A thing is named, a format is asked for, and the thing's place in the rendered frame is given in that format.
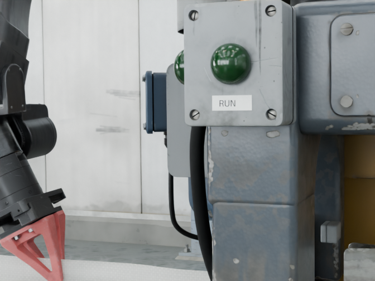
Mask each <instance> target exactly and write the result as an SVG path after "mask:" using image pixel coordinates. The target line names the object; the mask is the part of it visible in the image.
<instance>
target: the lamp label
mask: <svg viewBox="0 0 375 281"><path fill-rule="evenodd" d="M218 110H252V95H214V96H212V111H218Z"/></svg>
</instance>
